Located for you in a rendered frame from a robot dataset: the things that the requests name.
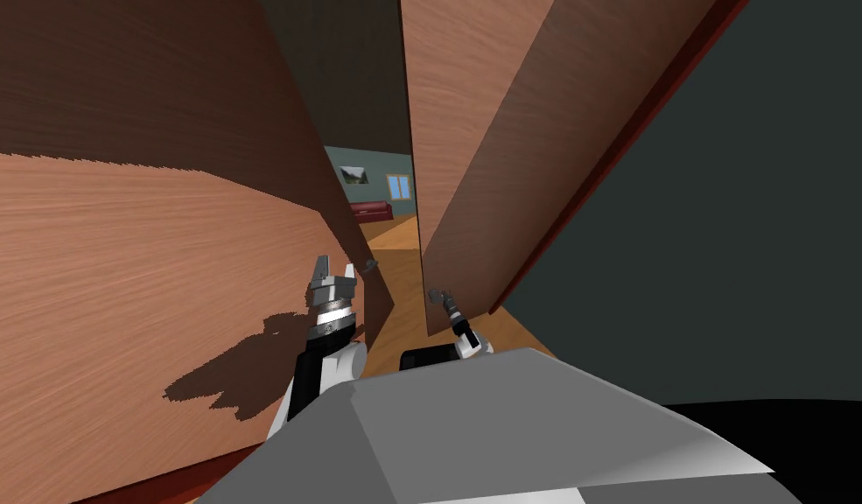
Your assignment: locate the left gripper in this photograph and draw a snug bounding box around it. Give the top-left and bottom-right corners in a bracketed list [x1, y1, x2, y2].
[307, 255, 359, 309]

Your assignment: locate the red sofa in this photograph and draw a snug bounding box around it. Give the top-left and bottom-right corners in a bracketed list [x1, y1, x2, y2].
[348, 199, 395, 226]

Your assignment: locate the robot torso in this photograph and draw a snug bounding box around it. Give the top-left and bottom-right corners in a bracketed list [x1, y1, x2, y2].
[195, 343, 804, 504]

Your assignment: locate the brown wooden door leaf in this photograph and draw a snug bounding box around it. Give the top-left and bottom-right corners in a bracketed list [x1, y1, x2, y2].
[399, 0, 720, 337]
[0, 0, 396, 504]

